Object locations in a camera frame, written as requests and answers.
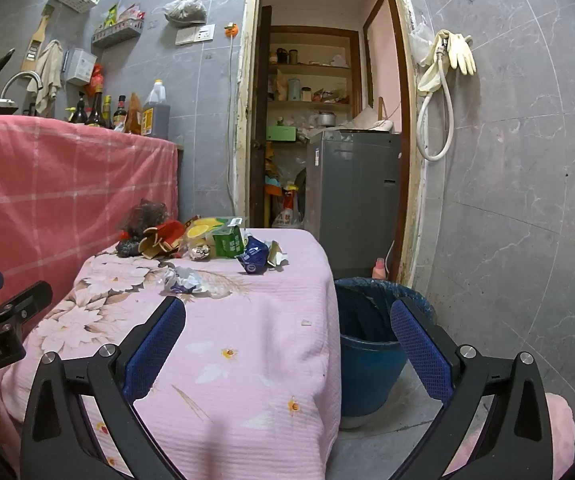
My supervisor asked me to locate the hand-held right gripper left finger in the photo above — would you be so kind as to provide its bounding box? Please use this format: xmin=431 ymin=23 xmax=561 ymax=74
xmin=20 ymin=295 xmax=188 ymax=480

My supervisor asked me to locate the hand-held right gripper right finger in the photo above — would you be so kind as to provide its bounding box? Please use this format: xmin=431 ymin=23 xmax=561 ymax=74
xmin=390 ymin=296 xmax=554 ymax=480

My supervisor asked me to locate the blue plastic bucket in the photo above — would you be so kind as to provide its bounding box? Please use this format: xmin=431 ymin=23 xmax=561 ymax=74
xmin=335 ymin=277 xmax=438 ymax=431

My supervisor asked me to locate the clear plastic wrapper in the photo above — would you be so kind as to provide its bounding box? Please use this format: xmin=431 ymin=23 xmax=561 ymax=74
xmin=162 ymin=266 xmax=213 ymax=295

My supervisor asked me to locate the brown cardboard piece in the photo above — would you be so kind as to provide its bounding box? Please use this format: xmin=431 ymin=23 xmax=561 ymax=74
xmin=138 ymin=237 xmax=178 ymax=260

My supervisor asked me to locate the yellow snack packet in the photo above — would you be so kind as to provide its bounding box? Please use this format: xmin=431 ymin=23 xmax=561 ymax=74
xmin=182 ymin=216 xmax=243 ymax=241

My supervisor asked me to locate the green drink carton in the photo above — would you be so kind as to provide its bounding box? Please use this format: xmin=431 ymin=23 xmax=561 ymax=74
xmin=212 ymin=225 xmax=246 ymax=259

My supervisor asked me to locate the blue packet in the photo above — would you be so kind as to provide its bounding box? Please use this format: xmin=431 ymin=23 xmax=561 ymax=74
xmin=236 ymin=235 xmax=270 ymax=275

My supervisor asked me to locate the beige paper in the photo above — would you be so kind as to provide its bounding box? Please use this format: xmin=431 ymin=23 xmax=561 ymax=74
xmin=266 ymin=240 xmax=289 ymax=270

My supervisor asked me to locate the pink floral tablecloth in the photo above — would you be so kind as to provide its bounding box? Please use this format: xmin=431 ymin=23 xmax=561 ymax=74
xmin=0 ymin=227 xmax=343 ymax=480

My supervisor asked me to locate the red checked cloth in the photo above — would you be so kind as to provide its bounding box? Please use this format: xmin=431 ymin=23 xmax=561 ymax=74
xmin=0 ymin=115 xmax=181 ymax=321

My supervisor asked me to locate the person's pink clothing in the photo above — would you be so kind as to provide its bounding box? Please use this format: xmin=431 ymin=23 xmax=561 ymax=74
xmin=437 ymin=392 xmax=575 ymax=480

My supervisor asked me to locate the grey washing machine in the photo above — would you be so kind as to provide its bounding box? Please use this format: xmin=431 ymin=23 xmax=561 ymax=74
xmin=306 ymin=129 xmax=402 ymax=278

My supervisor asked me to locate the dark bottle with yellow label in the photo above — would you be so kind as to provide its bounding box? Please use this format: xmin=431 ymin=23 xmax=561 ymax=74
xmin=68 ymin=92 xmax=89 ymax=126

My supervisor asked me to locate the tall dark sauce bottle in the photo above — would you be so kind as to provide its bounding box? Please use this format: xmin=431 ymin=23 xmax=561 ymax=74
xmin=85 ymin=85 xmax=107 ymax=128

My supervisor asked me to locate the dark bottle with red label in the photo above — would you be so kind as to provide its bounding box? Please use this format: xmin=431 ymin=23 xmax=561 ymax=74
xmin=112 ymin=95 xmax=128 ymax=133

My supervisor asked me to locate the metal faucet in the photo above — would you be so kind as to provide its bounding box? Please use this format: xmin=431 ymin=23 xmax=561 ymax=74
xmin=0 ymin=71 xmax=43 ymax=116

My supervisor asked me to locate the hanging beige towel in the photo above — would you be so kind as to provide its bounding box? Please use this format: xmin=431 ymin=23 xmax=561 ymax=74
xmin=26 ymin=39 xmax=64 ymax=116

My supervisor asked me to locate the red plastic bag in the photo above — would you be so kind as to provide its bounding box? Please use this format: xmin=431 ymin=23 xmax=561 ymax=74
xmin=85 ymin=62 xmax=106 ymax=96

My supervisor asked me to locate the white cloth pile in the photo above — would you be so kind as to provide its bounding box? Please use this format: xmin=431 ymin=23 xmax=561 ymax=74
xmin=335 ymin=107 xmax=395 ymax=133

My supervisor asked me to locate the green box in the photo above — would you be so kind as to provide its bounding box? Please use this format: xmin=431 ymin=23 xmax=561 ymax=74
xmin=266 ymin=125 xmax=297 ymax=143

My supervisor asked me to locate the dark wooden door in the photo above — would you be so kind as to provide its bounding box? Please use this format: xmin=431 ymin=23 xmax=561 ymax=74
xmin=248 ymin=5 xmax=274 ymax=228

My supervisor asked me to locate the cream rubber glove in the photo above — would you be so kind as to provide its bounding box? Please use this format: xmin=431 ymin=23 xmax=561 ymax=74
xmin=440 ymin=31 xmax=477 ymax=75
xmin=416 ymin=32 xmax=451 ymax=96

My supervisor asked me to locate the wooden shelf unit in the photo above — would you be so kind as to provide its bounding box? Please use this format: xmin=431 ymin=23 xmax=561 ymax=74
xmin=268 ymin=25 xmax=363 ymax=146

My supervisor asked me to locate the clear hanging plastic bag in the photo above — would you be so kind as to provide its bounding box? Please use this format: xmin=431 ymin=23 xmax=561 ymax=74
xmin=408 ymin=15 xmax=438 ymax=66

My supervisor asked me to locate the grey hanging plastic bag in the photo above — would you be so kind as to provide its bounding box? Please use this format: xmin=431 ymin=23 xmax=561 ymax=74
xmin=164 ymin=0 xmax=207 ymax=28

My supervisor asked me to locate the white hose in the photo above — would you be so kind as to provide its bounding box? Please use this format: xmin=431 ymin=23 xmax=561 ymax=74
xmin=416 ymin=35 xmax=455 ymax=162

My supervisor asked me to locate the white wall box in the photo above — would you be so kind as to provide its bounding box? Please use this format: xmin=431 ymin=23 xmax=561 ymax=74
xmin=65 ymin=49 xmax=98 ymax=86

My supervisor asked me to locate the white cable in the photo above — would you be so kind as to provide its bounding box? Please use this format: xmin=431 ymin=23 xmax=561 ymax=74
xmin=225 ymin=35 xmax=238 ymax=211

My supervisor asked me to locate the grey wall rack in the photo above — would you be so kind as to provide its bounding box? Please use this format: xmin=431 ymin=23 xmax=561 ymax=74
xmin=92 ymin=20 xmax=146 ymax=50

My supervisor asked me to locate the wooden door frame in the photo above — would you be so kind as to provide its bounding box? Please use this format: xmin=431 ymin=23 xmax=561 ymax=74
xmin=232 ymin=0 xmax=428 ymax=286

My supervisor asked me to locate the wall switch socket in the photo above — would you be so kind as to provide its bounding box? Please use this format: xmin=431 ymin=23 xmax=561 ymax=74
xmin=175 ymin=23 xmax=217 ymax=45

